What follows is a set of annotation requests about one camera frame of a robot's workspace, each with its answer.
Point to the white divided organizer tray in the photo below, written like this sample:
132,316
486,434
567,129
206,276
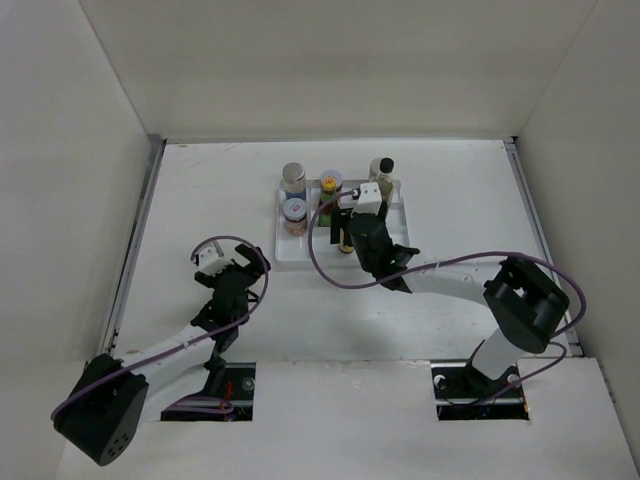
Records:
291,251

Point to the orange label sauce jar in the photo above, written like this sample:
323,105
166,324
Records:
295,216
331,182

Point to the yellow cap chili bottle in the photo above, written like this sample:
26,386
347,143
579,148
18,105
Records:
326,206

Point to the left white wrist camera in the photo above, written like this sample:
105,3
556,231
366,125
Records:
210,259

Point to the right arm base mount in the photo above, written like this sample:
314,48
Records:
461,395

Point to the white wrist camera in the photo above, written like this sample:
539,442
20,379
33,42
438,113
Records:
210,259
368,199

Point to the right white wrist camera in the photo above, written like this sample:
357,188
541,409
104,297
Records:
368,199

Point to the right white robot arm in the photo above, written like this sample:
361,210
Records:
525,303

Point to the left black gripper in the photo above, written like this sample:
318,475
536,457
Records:
254,259

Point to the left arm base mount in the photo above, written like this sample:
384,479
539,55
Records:
227,396

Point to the tall dark soy bottle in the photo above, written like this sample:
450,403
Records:
385,183

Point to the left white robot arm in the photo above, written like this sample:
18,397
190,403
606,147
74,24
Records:
113,396

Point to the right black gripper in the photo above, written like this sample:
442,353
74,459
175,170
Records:
340,219

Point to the small brown cap bottle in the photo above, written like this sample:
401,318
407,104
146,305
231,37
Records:
345,245

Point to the white peppercorn jar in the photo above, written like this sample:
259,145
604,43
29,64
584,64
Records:
294,181
374,169

